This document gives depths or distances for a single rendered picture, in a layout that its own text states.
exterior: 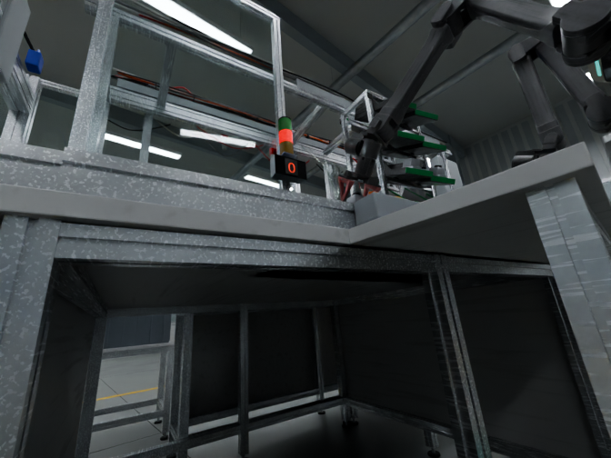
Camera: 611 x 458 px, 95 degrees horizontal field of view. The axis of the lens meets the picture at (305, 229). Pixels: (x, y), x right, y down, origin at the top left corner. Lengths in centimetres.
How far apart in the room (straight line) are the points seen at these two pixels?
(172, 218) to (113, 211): 6
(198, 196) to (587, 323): 52
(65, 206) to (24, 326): 12
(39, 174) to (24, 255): 15
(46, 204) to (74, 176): 11
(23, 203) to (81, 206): 5
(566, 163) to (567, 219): 6
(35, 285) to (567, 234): 56
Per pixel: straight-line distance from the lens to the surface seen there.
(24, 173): 53
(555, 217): 42
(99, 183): 50
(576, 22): 89
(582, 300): 41
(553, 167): 41
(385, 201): 65
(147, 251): 40
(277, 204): 56
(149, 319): 249
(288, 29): 565
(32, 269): 40
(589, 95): 130
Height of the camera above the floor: 70
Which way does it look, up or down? 18 degrees up
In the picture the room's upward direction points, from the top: 5 degrees counter-clockwise
